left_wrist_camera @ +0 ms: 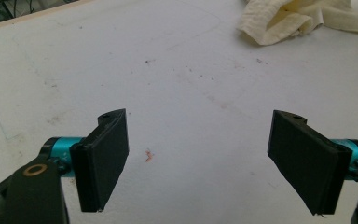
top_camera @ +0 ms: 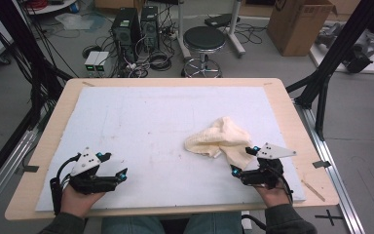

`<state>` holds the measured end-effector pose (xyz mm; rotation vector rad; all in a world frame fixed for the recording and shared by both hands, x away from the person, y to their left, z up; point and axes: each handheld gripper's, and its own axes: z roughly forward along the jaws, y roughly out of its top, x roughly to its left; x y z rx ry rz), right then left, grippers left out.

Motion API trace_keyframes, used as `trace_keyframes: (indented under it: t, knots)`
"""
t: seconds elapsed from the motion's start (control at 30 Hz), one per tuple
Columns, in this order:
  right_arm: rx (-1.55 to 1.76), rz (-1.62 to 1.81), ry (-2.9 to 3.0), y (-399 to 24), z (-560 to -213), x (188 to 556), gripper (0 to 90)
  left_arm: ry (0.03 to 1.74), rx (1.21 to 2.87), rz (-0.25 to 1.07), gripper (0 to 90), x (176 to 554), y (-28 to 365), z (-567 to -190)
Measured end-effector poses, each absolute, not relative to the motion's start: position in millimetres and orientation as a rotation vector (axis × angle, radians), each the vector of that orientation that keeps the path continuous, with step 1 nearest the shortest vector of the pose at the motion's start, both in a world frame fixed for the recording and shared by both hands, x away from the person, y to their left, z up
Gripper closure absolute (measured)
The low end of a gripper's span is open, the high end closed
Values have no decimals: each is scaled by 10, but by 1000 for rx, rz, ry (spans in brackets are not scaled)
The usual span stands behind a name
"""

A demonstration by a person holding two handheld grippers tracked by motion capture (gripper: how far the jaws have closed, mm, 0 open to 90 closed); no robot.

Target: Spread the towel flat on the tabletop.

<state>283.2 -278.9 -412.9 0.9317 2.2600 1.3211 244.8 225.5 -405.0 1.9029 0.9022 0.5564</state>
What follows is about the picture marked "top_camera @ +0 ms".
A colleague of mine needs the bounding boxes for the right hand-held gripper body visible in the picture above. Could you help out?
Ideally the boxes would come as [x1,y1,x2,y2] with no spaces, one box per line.
[240,141,297,190]

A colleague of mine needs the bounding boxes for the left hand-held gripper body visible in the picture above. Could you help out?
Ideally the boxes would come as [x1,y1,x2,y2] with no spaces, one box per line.
[68,146,118,196]

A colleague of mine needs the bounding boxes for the cream towel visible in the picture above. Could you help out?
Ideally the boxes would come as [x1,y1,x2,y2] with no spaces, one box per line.
[183,116,258,171]

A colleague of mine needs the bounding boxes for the person's left hand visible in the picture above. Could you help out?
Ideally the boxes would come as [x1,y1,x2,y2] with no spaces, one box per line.
[59,184,107,219]

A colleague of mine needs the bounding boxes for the person's right hand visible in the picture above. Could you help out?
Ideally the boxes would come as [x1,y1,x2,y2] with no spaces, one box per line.
[252,182,294,209]

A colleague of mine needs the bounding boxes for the person's left leg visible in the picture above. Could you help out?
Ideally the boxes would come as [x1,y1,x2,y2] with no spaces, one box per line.
[100,215,164,234]

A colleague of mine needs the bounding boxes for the person's leg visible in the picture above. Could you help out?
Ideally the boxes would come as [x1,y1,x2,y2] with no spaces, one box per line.
[100,215,164,234]
[183,212,243,234]

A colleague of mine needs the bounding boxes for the thin wooden stick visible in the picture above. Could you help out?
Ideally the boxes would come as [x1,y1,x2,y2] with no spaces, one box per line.
[300,178,326,203]

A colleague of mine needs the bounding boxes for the person's right leg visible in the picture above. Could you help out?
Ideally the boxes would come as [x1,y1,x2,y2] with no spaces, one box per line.
[183,212,243,234]

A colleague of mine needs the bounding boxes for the black tape piece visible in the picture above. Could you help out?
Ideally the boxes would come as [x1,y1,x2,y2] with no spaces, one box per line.
[15,165,40,176]
[312,160,332,170]

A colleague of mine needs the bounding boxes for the black tape cross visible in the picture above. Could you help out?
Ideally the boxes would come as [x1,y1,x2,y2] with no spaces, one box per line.
[314,209,344,227]

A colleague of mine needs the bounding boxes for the white power supply unit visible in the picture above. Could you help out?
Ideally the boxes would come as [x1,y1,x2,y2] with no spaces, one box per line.
[84,51,101,74]
[93,51,111,74]

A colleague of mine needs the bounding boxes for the white desk leg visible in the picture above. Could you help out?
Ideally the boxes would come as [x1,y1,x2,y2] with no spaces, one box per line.
[176,0,193,60]
[226,0,246,59]

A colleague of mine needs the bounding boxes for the black round stool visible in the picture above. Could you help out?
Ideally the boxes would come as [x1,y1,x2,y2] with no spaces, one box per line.
[181,25,228,79]

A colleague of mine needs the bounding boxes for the large black computer tower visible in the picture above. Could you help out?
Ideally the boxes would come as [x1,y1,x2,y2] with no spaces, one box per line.
[110,7,142,63]

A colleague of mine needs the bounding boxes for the brown cardboard box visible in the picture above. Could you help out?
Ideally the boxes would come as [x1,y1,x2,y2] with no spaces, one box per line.
[266,0,339,58]

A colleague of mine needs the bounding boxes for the black flat case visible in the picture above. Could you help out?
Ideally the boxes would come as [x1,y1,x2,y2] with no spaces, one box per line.
[204,13,242,29]

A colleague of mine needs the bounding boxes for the slim black computer tower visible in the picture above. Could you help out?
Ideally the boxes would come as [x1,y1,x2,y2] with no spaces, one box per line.
[139,5,161,51]

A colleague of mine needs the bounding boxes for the clear plastic bag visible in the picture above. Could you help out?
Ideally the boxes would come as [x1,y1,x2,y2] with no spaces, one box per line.
[55,12,95,32]

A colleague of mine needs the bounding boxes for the white round table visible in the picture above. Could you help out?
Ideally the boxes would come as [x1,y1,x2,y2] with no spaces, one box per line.
[25,0,78,16]

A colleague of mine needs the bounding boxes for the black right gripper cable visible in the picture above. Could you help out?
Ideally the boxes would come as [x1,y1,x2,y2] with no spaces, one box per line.
[271,165,294,205]

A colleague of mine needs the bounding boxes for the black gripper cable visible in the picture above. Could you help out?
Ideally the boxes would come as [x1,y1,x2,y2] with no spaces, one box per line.
[271,165,294,205]
[49,152,82,216]

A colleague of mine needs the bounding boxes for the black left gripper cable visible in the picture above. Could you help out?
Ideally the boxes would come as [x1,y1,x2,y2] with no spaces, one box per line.
[49,152,82,216]

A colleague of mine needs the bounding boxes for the aluminium rail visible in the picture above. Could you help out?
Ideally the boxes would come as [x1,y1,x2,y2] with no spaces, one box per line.
[0,130,39,222]
[293,98,366,234]

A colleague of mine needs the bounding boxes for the coiled black cables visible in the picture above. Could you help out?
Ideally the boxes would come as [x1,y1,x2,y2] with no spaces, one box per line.
[148,50,173,72]

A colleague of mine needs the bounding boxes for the black metal frame stand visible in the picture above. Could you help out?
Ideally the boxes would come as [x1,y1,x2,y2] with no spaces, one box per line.
[285,0,374,141]
[0,0,73,132]

